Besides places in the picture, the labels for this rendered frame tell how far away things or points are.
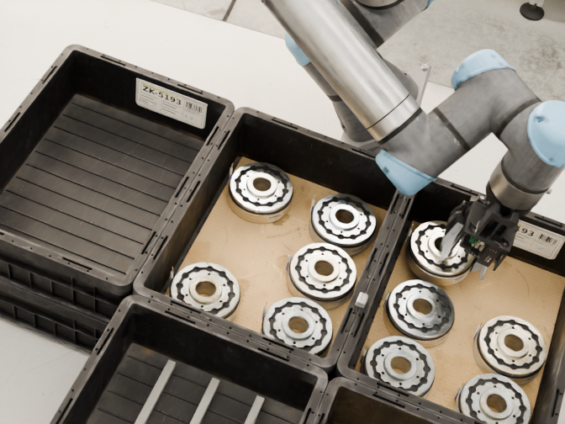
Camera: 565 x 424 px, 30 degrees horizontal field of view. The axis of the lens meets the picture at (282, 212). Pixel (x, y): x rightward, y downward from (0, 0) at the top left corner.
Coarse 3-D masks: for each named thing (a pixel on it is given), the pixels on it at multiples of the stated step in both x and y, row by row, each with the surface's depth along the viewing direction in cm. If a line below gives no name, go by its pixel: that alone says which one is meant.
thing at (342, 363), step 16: (464, 192) 163; (400, 208) 159; (400, 224) 157; (544, 224) 161; (560, 224) 162; (384, 256) 153; (384, 272) 152; (368, 288) 149; (368, 304) 148; (352, 336) 144; (352, 352) 142; (336, 368) 141; (560, 368) 145; (368, 384) 140; (384, 384) 140; (560, 384) 143; (416, 400) 139; (560, 400) 142; (448, 416) 138; (464, 416) 138
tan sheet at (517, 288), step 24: (408, 240) 168; (504, 264) 168; (528, 264) 169; (456, 288) 164; (480, 288) 164; (504, 288) 165; (528, 288) 166; (552, 288) 166; (456, 312) 161; (480, 312) 162; (504, 312) 162; (528, 312) 163; (552, 312) 163; (384, 336) 157; (456, 336) 158; (456, 360) 156; (432, 384) 152; (456, 384) 153; (528, 384) 155
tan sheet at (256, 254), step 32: (224, 192) 170; (320, 192) 172; (224, 224) 166; (256, 224) 167; (288, 224) 167; (192, 256) 161; (224, 256) 162; (256, 256) 163; (352, 256) 165; (256, 288) 159; (256, 320) 156
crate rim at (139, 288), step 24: (264, 120) 167; (216, 144) 163; (336, 144) 166; (192, 192) 156; (168, 240) 150; (384, 240) 155; (144, 264) 147; (144, 288) 144; (360, 288) 149; (192, 312) 143; (264, 336) 142; (336, 336) 144; (312, 360) 141; (336, 360) 141
